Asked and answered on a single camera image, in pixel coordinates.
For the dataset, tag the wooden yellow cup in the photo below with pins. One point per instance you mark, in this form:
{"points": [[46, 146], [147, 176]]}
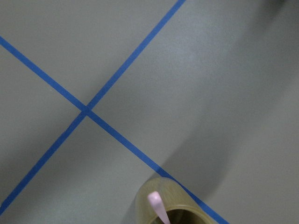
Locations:
{"points": [[179, 207]]}

